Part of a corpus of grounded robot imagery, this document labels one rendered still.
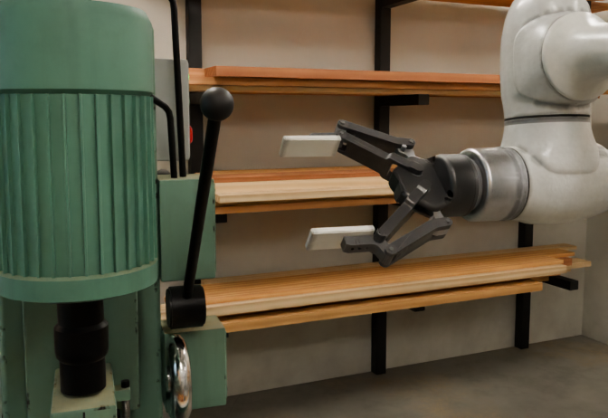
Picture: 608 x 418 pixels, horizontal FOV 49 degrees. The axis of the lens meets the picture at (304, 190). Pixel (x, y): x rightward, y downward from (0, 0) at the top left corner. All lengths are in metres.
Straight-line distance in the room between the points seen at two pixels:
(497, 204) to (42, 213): 0.50
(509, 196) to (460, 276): 2.59
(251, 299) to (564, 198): 2.18
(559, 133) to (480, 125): 3.11
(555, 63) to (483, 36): 3.16
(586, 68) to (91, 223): 0.55
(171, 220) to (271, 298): 1.96
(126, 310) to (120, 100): 0.31
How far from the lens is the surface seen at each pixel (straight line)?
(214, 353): 1.02
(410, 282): 3.21
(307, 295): 2.96
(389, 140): 0.81
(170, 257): 0.99
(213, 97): 0.67
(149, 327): 1.02
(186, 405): 0.95
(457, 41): 3.85
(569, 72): 0.81
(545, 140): 0.83
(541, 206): 0.83
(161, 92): 1.07
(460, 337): 4.08
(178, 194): 0.97
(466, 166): 0.78
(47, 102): 0.71
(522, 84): 0.84
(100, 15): 0.71
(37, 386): 0.94
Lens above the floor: 1.39
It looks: 6 degrees down
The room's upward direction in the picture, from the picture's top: straight up
